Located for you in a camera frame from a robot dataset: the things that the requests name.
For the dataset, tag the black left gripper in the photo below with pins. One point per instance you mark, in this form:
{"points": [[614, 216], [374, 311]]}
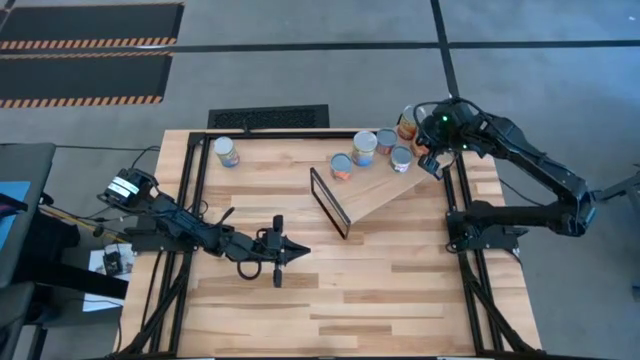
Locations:
{"points": [[272, 247]]}

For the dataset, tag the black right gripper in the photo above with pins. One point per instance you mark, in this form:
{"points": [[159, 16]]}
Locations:
{"points": [[435, 162]]}

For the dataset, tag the peas tin can green dots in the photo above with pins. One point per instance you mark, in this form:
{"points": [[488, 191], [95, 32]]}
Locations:
{"points": [[401, 157]]}

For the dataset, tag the pale label tin can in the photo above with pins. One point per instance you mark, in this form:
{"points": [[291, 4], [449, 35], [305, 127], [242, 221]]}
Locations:
{"points": [[406, 125]]}

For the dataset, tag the corn tin can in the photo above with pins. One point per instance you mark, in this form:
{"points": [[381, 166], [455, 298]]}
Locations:
{"points": [[386, 139], [341, 165]]}

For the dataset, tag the blue orange label tin can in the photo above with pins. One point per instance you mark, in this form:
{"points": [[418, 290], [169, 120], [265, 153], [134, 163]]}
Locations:
{"points": [[364, 145]]}

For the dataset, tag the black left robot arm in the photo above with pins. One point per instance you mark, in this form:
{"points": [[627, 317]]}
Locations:
{"points": [[175, 222]]}

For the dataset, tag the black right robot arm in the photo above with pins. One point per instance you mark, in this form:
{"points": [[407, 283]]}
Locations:
{"points": [[525, 150]]}

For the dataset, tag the sliced carrots tin can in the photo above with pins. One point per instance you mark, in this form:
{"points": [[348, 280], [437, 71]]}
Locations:
{"points": [[226, 150]]}

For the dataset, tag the black floor vent grille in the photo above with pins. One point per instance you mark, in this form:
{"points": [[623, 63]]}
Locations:
{"points": [[267, 117]]}

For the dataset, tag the small black device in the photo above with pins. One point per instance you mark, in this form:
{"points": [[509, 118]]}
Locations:
{"points": [[112, 262]]}

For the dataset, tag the white paper sheets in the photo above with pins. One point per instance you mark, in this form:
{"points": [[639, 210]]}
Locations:
{"points": [[102, 300]]}

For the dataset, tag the black hazard striped floor mat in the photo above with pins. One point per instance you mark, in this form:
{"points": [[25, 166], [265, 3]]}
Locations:
{"points": [[90, 22], [80, 77]]}

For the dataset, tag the grey office chair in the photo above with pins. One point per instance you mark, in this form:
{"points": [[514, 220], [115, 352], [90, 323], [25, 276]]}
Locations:
{"points": [[25, 165]]}

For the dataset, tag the wooden shelf with black frame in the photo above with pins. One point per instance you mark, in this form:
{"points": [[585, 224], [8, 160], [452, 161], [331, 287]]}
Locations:
{"points": [[375, 192]]}

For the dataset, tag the black aluminium table frame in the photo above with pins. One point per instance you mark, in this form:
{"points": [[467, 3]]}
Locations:
{"points": [[197, 175]]}

